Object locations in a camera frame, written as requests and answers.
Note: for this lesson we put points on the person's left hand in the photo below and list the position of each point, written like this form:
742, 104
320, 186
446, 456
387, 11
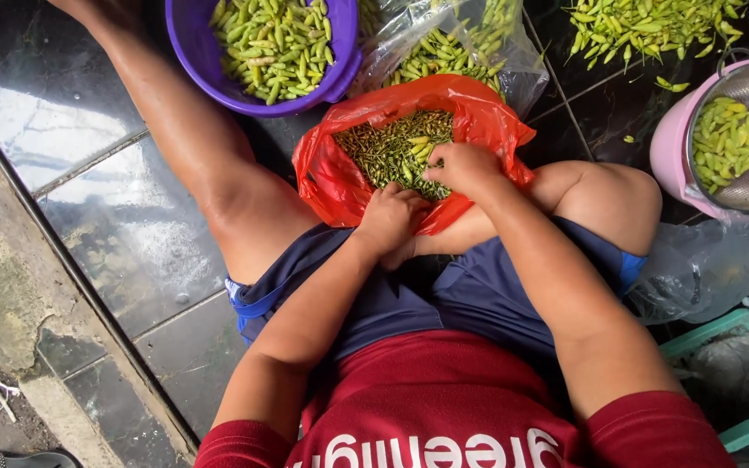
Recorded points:
387, 221

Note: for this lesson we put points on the person's right hand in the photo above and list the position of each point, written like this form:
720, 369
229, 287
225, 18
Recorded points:
469, 170

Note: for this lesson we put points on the person's right fingers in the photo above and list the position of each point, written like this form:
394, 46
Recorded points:
443, 166

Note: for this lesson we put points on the heap of green chili stems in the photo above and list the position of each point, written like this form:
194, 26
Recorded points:
387, 149

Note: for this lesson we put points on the red plastic bag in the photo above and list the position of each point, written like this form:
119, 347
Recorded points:
348, 175

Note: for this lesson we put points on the clear plastic bag of chilies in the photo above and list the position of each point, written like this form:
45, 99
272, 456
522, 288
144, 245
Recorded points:
452, 45

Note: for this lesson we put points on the green chilies in purple bucket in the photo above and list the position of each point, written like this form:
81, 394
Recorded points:
274, 49

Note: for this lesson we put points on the pink plastic bucket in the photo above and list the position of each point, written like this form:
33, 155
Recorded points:
670, 149

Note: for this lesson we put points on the pile of green chilies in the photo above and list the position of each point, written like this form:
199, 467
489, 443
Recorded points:
647, 26

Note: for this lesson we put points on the crumpled clear plastic bag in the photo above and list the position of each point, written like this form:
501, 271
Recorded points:
699, 273

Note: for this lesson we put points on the purple plastic bucket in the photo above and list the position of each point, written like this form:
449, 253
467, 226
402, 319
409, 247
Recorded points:
192, 39

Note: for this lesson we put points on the green chilies in strainer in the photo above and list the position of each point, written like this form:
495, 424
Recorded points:
725, 143

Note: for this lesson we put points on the teal plastic crate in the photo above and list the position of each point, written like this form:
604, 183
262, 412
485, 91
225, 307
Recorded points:
732, 325

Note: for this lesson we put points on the black sandal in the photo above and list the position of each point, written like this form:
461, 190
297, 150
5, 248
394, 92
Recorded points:
20, 459

